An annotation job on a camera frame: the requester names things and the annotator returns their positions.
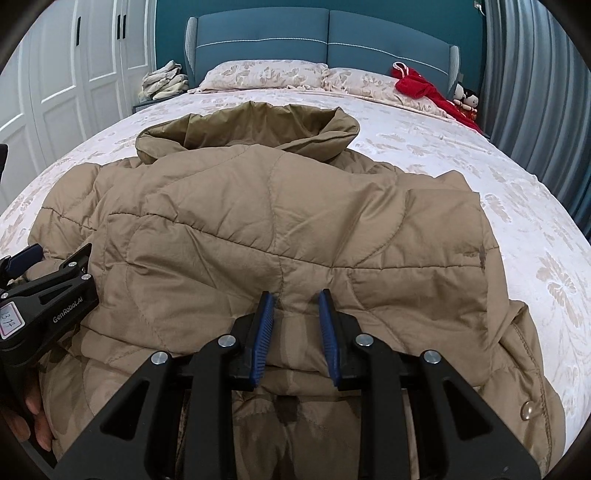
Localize floral cream pillow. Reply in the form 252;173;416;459
323;68;448;116
199;60;329;90

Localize pile of cream cloths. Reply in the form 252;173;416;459
139;60;190;102

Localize red garment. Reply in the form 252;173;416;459
392;62;485;134

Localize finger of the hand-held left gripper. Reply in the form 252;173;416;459
0;244;44;283
0;243;94;310

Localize tan quilted hooded jacket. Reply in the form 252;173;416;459
28;102;566;480

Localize grey-blue curtain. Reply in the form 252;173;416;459
480;0;591;195

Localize person's left hand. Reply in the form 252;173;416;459
0;367;54;453

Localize floral cream bedspread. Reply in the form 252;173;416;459
0;85;591;416

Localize blue upholstered bed headboard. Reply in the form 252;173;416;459
184;9;462;93

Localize small figurine dolls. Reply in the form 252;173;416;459
450;83;481;121

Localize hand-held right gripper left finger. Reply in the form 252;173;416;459
55;291;278;480

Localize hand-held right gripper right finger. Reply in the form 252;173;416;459
318;289;541;480

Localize white panelled wardrobe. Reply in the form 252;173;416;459
0;0;158;160

